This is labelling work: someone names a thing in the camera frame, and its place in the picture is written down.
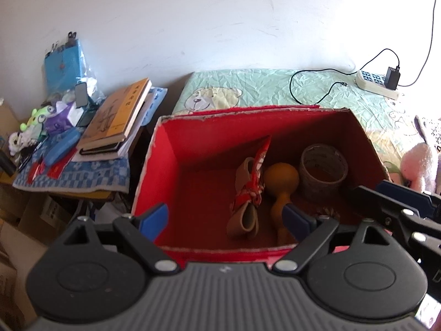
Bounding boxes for black phone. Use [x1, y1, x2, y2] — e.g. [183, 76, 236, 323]
[75, 83, 89, 108]

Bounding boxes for brown wooden gourd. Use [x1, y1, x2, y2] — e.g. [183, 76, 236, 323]
[263, 163, 300, 245]

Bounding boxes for stack of books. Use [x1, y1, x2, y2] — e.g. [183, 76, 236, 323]
[71, 90, 155, 162]

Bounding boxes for small white plush toy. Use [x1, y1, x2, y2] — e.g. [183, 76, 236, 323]
[9, 133, 33, 156]

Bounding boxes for tan book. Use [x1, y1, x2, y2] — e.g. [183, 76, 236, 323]
[74, 79, 152, 145]

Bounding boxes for black charging cable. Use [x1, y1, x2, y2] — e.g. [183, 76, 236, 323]
[289, 48, 402, 106]

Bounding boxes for black book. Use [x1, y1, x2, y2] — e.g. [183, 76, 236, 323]
[79, 138, 128, 156]

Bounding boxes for black charger adapter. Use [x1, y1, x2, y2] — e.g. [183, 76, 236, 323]
[384, 65, 401, 90]

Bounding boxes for beige band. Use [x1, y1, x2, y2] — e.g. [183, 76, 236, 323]
[225, 157, 266, 238]

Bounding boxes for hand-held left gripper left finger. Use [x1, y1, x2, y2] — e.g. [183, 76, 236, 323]
[57, 203, 185, 276]

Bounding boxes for pink plush rabbit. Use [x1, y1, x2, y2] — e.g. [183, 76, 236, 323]
[401, 115, 441, 194]

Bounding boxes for blue plastic bag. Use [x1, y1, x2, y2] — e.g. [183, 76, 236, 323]
[43, 33, 100, 100]

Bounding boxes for blue white paper packet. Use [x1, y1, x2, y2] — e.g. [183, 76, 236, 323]
[139, 87, 168, 126]

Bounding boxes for clear tape roll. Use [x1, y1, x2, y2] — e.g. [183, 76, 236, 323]
[299, 144, 348, 202]

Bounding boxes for purple toy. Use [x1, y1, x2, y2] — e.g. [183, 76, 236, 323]
[45, 102, 74, 135]

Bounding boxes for green plush toy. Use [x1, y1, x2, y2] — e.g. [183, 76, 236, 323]
[20, 107, 56, 135]

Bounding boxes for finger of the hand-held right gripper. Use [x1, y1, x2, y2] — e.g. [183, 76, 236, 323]
[354, 185, 441, 269]
[375, 180, 441, 216]

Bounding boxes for white power strip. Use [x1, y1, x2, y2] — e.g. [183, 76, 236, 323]
[356, 70, 400, 100]

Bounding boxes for blue patterned cloth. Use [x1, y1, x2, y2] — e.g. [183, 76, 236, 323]
[13, 124, 133, 194]

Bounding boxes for small striped object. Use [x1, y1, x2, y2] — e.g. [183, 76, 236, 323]
[312, 207, 340, 219]

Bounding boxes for grey power cable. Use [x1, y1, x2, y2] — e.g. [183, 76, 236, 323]
[400, 0, 441, 87]

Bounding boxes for blue glasses case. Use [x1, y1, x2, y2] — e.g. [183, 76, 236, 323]
[45, 128, 81, 167]

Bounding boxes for beige strap with red wrapper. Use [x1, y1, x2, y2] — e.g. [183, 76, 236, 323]
[230, 135, 273, 214]

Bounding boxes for wooden side table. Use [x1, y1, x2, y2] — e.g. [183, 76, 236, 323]
[48, 189, 118, 205]

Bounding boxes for red envelope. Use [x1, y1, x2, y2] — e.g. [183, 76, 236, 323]
[28, 162, 45, 181]
[46, 148, 78, 178]

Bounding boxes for red cardboard box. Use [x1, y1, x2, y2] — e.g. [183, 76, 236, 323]
[131, 104, 391, 273]

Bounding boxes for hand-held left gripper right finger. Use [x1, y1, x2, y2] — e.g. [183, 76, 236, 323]
[272, 203, 393, 276]

